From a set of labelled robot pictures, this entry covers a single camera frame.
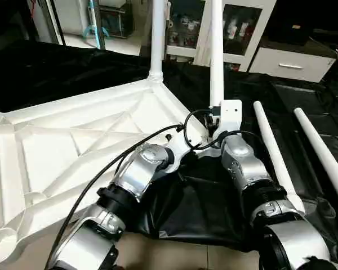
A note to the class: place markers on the light blue plastic stand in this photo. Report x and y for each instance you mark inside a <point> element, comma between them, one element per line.
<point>91,28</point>

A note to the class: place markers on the white plastic table leg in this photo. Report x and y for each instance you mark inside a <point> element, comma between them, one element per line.
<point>321,152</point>
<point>216,56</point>
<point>270,146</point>
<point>157,36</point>

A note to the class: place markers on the white drawer unit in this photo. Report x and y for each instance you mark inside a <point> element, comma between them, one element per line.
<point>293,64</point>

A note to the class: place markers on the white plastic table top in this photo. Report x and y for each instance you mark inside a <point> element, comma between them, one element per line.
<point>59,146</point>

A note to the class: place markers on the white glass-door cabinet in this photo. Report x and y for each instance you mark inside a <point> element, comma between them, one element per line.
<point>259,42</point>

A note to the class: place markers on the black TV stand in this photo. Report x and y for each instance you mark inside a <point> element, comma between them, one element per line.
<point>332,42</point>

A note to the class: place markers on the black box with orange label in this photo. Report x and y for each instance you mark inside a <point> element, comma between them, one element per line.
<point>290,22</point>

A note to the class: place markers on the black mat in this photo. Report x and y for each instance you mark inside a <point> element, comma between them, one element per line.
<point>200,205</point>

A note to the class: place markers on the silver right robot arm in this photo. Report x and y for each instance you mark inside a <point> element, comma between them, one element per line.
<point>242,166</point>

